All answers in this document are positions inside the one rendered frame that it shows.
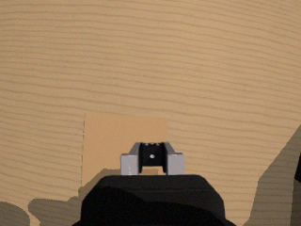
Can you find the tan square mat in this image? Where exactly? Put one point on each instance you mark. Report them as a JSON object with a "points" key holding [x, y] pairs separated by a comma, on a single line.
{"points": [[107, 136]]}

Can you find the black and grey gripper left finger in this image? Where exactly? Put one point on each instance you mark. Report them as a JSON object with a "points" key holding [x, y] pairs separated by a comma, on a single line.
{"points": [[131, 162]]}

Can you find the black die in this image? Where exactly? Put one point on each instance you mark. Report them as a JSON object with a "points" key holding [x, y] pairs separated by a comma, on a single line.
{"points": [[152, 155]]}

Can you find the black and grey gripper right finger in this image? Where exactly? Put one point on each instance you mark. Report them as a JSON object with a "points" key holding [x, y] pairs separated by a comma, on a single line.
{"points": [[172, 163]]}

